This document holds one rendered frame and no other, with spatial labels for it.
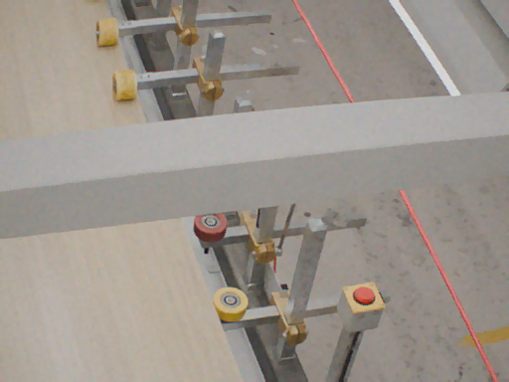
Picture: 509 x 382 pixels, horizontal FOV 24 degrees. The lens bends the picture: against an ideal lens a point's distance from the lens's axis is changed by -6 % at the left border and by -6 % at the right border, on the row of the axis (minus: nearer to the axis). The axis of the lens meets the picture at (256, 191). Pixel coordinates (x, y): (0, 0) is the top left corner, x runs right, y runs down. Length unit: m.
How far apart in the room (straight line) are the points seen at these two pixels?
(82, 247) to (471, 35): 1.87
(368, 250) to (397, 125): 3.42
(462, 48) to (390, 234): 3.23
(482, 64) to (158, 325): 1.73
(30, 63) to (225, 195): 2.60
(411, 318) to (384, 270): 0.23
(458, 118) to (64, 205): 0.30
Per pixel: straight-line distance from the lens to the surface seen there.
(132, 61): 3.89
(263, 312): 2.89
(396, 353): 4.00
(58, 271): 2.84
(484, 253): 4.42
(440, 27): 1.19
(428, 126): 0.89
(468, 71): 1.14
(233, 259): 3.19
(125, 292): 2.81
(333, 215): 3.10
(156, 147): 0.82
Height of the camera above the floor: 3.01
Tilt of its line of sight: 43 degrees down
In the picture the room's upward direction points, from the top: 11 degrees clockwise
